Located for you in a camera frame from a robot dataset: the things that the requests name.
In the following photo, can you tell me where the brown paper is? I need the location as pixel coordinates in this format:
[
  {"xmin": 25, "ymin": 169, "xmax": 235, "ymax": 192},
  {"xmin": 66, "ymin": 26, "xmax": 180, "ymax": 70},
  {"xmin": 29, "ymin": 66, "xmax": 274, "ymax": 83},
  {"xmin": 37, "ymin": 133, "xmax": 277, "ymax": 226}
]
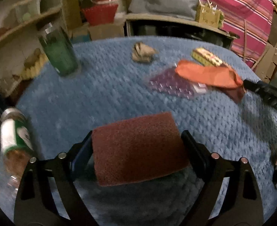
[{"xmin": 132, "ymin": 41, "xmax": 158, "ymax": 63}]

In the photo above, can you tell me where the dark red sponge pad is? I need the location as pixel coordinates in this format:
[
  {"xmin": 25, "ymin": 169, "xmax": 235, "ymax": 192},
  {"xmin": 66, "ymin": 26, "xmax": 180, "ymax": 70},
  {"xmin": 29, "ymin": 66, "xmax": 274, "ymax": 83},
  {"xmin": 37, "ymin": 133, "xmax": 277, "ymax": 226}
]
[{"xmin": 221, "ymin": 85, "xmax": 246, "ymax": 104}]

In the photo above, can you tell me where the broom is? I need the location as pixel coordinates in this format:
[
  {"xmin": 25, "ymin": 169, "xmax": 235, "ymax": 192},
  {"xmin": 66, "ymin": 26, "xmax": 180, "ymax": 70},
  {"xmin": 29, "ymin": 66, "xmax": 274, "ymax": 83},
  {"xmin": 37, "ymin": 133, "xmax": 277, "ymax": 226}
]
[{"xmin": 243, "ymin": 18, "xmax": 270, "ymax": 68}]

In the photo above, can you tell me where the clear spice jar lying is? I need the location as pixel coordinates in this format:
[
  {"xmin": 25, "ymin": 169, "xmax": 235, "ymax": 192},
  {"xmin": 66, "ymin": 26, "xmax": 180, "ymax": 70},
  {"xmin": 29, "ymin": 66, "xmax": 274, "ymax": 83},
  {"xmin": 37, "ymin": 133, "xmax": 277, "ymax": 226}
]
[{"xmin": 0, "ymin": 107, "xmax": 35, "ymax": 193}]

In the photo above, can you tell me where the blue quilted table cloth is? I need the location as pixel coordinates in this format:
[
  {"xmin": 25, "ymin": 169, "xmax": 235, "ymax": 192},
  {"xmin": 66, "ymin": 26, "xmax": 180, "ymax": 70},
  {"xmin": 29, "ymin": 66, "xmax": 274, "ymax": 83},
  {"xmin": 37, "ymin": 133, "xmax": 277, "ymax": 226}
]
[{"xmin": 17, "ymin": 37, "xmax": 277, "ymax": 225}]

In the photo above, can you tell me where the yellow red cardboard box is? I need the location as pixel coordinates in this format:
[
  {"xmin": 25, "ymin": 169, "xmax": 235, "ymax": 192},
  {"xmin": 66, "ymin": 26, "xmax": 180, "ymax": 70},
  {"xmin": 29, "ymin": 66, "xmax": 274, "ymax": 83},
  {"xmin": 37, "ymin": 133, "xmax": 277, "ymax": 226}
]
[{"xmin": 192, "ymin": 47, "xmax": 229, "ymax": 67}]

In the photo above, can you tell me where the pink striped curtain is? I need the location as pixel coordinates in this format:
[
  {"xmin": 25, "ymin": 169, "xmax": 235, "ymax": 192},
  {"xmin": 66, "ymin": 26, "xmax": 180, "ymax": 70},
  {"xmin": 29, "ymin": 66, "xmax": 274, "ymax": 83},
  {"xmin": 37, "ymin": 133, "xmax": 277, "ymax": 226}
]
[{"xmin": 200, "ymin": 0, "xmax": 273, "ymax": 60}]

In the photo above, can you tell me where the purple plastic wrapper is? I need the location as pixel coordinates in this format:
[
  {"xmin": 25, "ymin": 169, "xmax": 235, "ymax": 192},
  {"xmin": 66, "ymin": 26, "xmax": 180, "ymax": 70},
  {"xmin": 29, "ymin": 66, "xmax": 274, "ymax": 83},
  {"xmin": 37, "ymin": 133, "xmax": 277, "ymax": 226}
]
[{"xmin": 146, "ymin": 67, "xmax": 209, "ymax": 99}]

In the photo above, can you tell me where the egg carton tray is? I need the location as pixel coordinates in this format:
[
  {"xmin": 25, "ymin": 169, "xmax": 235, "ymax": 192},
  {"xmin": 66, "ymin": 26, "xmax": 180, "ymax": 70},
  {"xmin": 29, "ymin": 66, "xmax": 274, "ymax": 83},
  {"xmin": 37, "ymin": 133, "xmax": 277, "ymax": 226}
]
[{"xmin": 20, "ymin": 51, "xmax": 48, "ymax": 80}]

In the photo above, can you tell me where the wooden shelf unit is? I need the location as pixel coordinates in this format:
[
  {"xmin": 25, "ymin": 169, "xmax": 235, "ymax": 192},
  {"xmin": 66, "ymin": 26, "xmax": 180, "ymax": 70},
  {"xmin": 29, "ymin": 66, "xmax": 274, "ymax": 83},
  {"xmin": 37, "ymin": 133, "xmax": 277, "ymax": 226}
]
[{"xmin": 0, "ymin": 0, "xmax": 66, "ymax": 84}]

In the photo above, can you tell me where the low wooden side table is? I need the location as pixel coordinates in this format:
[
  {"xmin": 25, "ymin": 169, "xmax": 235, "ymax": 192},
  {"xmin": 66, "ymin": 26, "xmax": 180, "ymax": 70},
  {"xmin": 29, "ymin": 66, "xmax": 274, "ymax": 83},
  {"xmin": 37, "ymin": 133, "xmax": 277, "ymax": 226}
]
[{"xmin": 125, "ymin": 13, "xmax": 240, "ymax": 50}]

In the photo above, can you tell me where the green glass jar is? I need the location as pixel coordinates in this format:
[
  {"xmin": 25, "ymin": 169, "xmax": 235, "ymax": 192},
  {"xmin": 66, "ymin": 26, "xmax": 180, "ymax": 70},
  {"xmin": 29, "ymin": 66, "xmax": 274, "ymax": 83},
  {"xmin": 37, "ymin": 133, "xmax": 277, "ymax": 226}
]
[{"xmin": 38, "ymin": 22, "xmax": 80, "ymax": 76}]

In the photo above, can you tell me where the red plastic basket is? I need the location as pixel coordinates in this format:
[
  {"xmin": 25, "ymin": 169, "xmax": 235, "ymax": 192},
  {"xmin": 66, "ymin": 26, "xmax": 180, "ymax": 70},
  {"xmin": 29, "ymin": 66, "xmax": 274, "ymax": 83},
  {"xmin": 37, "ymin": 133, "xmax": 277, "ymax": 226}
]
[{"xmin": 81, "ymin": 4, "xmax": 118, "ymax": 26}]

